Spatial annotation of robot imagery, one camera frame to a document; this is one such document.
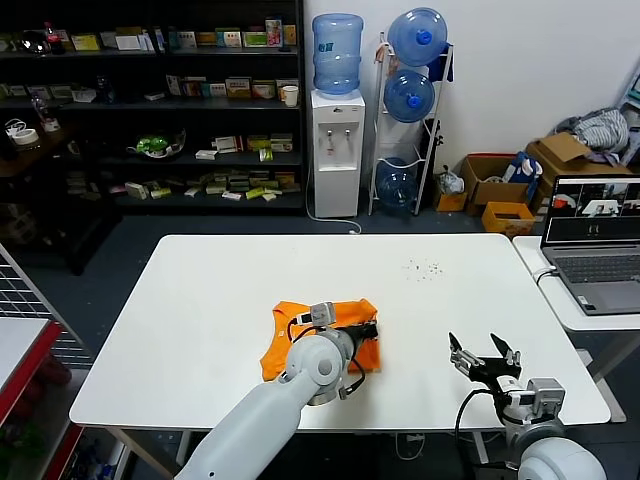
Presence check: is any white wire jug rack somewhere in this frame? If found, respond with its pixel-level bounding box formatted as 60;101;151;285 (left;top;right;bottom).
367;32;456;218

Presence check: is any white folding stool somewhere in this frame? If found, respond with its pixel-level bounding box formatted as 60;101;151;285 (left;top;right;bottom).
619;64;640;151

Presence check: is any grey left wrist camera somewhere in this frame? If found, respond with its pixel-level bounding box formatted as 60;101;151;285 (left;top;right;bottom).
296;300;337;329

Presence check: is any white wire grid panel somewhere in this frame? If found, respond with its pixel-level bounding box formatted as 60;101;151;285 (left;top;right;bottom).
0;242;94;369

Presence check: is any yellow tan medicine box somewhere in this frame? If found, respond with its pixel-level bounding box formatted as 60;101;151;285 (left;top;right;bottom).
225;76;253;99

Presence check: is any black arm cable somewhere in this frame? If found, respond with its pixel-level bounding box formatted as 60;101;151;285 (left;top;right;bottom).
453;388;502;467
284;312;369;402

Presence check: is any white plastic bag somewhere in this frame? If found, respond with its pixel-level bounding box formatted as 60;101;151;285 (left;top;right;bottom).
437;167;467;197

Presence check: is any bowl with green packets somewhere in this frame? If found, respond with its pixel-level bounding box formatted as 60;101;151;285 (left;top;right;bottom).
125;130;188;161

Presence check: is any black shelving unit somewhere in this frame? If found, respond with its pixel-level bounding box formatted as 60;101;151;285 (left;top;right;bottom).
0;0;307;218

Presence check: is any grey clothes pile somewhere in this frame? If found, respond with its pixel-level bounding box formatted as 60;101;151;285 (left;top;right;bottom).
554;107;632;167

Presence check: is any small white table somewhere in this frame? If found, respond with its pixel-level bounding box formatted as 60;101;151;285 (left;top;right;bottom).
510;234;640;425

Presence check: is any yellow cardboard box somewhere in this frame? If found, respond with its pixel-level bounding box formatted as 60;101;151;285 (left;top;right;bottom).
432;189;469;214

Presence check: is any grey laptop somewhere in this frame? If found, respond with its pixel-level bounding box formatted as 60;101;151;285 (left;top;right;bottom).
540;174;640;317

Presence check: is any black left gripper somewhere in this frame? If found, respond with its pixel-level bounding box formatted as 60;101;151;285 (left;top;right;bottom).
344;321;381;347

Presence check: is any dark wooden desk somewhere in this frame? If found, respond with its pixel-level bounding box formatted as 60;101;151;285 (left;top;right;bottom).
0;122;124;277

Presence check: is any labelled blue water jug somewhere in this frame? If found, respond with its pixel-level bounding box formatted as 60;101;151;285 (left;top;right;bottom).
311;13;365;99

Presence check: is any open brown cardboard box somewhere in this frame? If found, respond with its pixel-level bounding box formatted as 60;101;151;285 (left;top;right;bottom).
459;153;533;218

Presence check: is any white water dispenser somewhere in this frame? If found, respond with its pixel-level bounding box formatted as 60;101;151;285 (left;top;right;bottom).
310;89;367;220

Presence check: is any white power cable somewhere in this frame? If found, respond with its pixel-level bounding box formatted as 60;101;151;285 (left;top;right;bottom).
304;164;363;236

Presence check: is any large brown cardboard box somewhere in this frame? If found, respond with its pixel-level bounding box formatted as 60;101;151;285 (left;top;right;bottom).
524;132;640;216

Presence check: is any orange cardboard box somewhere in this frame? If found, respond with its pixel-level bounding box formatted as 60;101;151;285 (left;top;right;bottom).
480;201;537;239

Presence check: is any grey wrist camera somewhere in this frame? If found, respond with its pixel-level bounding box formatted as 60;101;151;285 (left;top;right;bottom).
504;377;567;427
296;300;337;329

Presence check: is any pale pink cloth strip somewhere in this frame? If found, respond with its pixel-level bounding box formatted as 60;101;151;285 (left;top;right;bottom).
375;42;398;76

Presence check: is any cola bottle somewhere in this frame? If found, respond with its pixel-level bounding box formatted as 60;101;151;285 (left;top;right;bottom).
42;20;67;56

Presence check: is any dark glass bowl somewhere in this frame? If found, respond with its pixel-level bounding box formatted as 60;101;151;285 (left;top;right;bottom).
18;30;50;54

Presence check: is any red-edged white cart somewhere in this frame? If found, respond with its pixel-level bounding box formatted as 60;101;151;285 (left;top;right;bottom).
0;315;87;480

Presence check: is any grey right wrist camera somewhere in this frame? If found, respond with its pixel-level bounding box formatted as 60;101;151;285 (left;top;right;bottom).
504;377;567;427

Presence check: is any blue white bag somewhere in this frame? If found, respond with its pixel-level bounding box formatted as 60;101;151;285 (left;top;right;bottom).
500;151;546;189

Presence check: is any white tape roll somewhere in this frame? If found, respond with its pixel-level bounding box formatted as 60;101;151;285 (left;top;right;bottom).
11;128;39;150

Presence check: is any wide white box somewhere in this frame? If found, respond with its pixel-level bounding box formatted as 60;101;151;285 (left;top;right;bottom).
115;34;152;52

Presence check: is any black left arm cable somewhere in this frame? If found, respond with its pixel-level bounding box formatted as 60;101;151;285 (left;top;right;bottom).
284;312;369;402

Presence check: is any white laptop cable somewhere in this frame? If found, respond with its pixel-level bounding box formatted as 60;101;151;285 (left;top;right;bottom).
531;266;559;288

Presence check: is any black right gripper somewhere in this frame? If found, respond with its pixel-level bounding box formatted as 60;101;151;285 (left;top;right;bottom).
448;331;524;396

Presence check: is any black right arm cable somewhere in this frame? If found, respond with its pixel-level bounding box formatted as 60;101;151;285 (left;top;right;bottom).
453;388;502;467

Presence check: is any orange t-shirt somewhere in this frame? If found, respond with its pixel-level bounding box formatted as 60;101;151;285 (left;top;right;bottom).
258;298;385;382

